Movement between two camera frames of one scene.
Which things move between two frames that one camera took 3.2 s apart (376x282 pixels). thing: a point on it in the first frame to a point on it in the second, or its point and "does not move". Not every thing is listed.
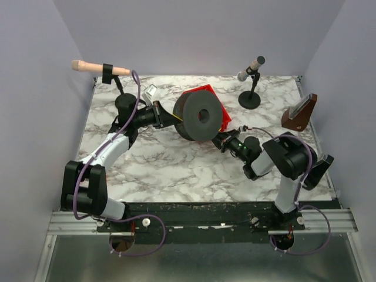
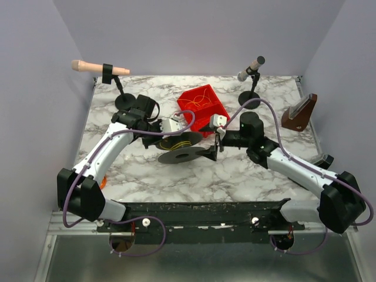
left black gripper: (158, 114) to (160, 128)
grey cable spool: (201, 114) to (178, 145)
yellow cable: (177, 117) to (181, 144)
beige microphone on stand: (108, 71) does not move
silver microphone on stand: (251, 99) does not move
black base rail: (201, 222) does not move
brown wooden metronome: (296, 117) does not move
